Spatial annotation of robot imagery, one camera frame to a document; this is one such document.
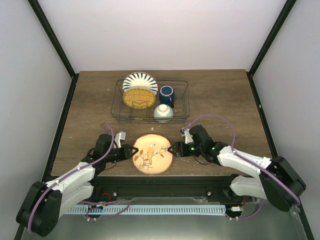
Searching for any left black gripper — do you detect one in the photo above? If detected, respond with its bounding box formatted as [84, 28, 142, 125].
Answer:
[104, 144, 139, 163]

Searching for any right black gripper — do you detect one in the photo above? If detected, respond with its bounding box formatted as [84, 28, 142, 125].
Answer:
[167, 142, 204, 158]

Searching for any mint green bowl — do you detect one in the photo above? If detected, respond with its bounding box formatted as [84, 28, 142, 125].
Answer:
[153, 104, 174, 123]

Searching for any black wire dish rack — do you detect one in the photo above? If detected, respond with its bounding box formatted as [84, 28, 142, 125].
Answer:
[110, 79, 190, 124]

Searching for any woven bamboo pattern plate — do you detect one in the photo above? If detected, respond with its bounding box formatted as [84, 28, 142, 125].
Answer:
[122, 88, 156, 110]

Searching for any dark blue mug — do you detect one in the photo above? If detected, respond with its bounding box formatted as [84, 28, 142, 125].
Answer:
[159, 85, 175, 108]

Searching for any blue striped white plate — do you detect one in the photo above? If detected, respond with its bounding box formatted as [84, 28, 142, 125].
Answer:
[122, 72, 159, 95]

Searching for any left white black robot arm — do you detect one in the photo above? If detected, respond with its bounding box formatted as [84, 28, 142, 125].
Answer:
[15, 131, 139, 237]

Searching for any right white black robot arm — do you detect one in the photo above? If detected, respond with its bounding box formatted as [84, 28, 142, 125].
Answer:
[168, 125, 307, 212]

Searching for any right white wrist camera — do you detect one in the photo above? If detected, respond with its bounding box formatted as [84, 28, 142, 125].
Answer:
[179, 128, 194, 144]

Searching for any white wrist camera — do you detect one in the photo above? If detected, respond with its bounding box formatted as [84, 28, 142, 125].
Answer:
[179, 128, 194, 144]
[113, 131, 126, 148]

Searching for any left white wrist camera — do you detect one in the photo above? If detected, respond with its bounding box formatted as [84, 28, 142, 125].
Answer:
[113, 131, 126, 148]

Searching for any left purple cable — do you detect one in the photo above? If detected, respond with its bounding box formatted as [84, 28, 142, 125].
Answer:
[26, 123, 131, 235]

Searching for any purple cable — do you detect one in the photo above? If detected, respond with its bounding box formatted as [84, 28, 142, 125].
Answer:
[183, 113, 301, 221]
[26, 123, 131, 235]

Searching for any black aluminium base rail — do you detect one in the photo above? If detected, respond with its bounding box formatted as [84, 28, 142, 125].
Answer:
[88, 174, 250, 204]

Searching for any light blue slotted cable duct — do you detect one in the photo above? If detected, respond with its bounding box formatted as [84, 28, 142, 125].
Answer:
[65, 205, 226, 216]

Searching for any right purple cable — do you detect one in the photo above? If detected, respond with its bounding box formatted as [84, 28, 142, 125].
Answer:
[183, 113, 301, 221]

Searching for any left black frame post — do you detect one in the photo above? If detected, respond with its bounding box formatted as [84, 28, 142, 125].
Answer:
[27, 0, 77, 78]

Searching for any black frame post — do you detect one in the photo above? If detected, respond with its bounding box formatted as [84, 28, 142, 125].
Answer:
[27, 0, 77, 78]
[249, 0, 298, 76]

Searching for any right black frame post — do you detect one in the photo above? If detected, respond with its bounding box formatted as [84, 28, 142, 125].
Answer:
[249, 0, 298, 76]

